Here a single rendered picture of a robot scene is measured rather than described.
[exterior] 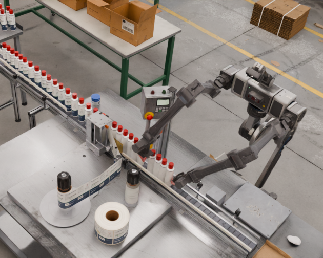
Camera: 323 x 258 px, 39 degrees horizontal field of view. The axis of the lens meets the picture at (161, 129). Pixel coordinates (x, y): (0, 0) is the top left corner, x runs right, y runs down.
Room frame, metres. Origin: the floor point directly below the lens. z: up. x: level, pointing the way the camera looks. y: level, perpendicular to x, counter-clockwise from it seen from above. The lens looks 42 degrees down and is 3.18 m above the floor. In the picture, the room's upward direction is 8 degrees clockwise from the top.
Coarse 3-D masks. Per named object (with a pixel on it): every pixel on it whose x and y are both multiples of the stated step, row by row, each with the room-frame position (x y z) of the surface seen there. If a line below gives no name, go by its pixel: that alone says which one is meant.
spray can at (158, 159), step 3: (156, 156) 2.05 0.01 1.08; (159, 156) 2.05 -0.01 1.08; (156, 159) 2.04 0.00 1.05; (159, 159) 2.04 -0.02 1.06; (156, 162) 2.03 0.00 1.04; (159, 162) 2.03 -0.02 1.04; (156, 165) 2.03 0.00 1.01; (159, 165) 2.03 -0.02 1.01; (153, 168) 2.05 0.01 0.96; (156, 168) 2.03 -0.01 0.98; (153, 171) 2.04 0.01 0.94; (156, 171) 2.03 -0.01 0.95; (153, 174) 2.04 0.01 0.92; (156, 174) 2.03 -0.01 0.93
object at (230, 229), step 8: (160, 184) 1.99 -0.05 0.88; (184, 192) 1.95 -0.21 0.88; (192, 200) 1.89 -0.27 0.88; (192, 208) 1.83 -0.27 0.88; (200, 208) 1.84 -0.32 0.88; (200, 216) 1.78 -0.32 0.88; (208, 216) 1.79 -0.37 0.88; (216, 216) 1.80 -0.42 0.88; (224, 224) 1.74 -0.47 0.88; (224, 232) 1.68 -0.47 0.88; (232, 232) 1.69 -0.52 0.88; (232, 240) 1.63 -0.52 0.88; (240, 240) 1.64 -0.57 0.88; (248, 240) 1.65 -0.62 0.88
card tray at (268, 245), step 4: (268, 240) 1.68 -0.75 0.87; (264, 244) 1.67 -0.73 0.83; (268, 244) 1.67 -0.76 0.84; (272, 244) 1.66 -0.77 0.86; (260, 248) 1.64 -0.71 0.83; (264, 248) 1.64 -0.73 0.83; (268, 248) 1.64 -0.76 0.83; (272, 248) 1.65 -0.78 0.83; (276, 248) 1.64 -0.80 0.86; (256, 252) 1.60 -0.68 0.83; (260, 252) 1.61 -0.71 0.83; (264, 252) 1.61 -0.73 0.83; (268, 252) 1.62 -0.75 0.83; (272, 252) 1.62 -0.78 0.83; (276, 252) 1.62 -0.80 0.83; (280, 252) 1.62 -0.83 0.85; (284, 252) 1.61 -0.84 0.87; (256, 256) 1.57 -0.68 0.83; (260, 256) 1.58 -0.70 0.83; (264, 256) 1.58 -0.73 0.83; (268, 256) 1.59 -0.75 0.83; (272, 256) 1.59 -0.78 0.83; (276, 256) 1.60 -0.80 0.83; (280, 256) 1.60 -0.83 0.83; (284, 256) 1.60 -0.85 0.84; (288, 256) 1.59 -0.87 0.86
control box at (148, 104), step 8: (144, 88) 2.22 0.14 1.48; (152, 88) 2.23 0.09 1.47; (160, 88) 2.25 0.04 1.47; (144, 96) 2.17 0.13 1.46; (152, 96) 2.16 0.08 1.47; (160, 96) 2.17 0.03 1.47; (168, 96) 2.18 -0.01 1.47; (144, 104) 2.15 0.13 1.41; (152, 104) 2.15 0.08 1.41; (144, 112) 2.14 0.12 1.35; (152, 112) 2.16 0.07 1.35; (160, 112) 2.17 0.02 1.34
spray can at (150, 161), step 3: (153, 150) 2.09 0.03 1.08; (150, 156) 2.07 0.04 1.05; (153, 156) 2.07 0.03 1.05; (150, 159) 2.06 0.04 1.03; (153, 159) 2.06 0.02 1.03; (150, 162) 2.06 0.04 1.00; (153, 162) 2.06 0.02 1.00; (147, 165) 2.08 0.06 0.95; (150, 165) 2.06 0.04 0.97; (153, 165) 2.07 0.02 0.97; (147, 168) 2.07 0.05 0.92; (150, 168) 2.06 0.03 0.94; (150, 171) 2.06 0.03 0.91
